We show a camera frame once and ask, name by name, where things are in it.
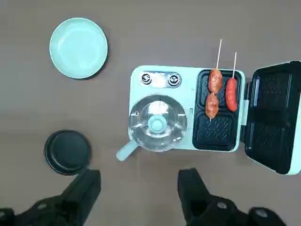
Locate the silver black control knob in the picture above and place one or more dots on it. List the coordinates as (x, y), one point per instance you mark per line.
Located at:
(174, 79)
(146, 78)

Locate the two-sausage skewer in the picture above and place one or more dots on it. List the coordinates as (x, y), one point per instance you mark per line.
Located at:
(214, 81)

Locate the mint green cooking machine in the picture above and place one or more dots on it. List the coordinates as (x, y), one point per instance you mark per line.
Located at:
(188, 77)

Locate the red sausage skewer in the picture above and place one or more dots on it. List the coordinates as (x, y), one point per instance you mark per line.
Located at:
(231, 94)

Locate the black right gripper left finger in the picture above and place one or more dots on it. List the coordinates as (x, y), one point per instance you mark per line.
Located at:
(73, 195)

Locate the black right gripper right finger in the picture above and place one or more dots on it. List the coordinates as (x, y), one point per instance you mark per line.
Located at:
(195, 197)

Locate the mint green plate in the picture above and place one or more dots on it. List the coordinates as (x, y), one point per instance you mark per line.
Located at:
(78, 47)

